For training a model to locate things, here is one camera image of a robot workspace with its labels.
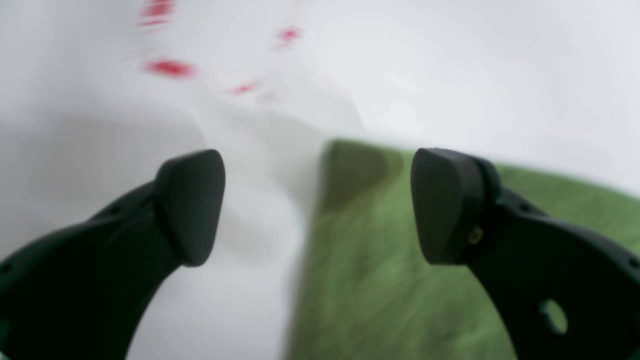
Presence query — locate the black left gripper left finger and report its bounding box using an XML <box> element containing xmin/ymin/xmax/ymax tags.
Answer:
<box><xmin>0</xmin><ymin>149</ymin><xmax>226</xmax><ymax>360</ymax></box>

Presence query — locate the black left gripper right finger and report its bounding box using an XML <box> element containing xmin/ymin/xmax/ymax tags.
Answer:
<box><xmin>410</xmin><ymin>148</ymin><xmax>640</xmax><ymax>360</ymax></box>

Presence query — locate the green T-shirt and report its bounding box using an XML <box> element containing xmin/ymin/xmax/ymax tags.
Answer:
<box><xmin>286</xmin><ymin>140</ymin><xmax>639</xmax><ymax>360</ymax></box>

